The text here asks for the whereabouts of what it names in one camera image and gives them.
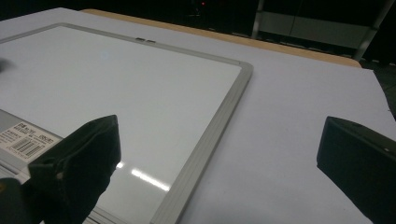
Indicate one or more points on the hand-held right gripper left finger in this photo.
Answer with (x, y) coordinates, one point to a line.
(77, 161)

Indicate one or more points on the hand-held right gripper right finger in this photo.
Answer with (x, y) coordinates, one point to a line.
(358, 161)

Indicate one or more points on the grey framed whiteboard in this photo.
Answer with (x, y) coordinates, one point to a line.
(155, 102)

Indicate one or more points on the white barcode label sticker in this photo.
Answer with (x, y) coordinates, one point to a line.
(26, 141)

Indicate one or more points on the white table cover sheet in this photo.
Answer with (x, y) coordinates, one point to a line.
(295, 102)

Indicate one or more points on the grey metal shelf rack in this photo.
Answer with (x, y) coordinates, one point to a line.
(323, 26)

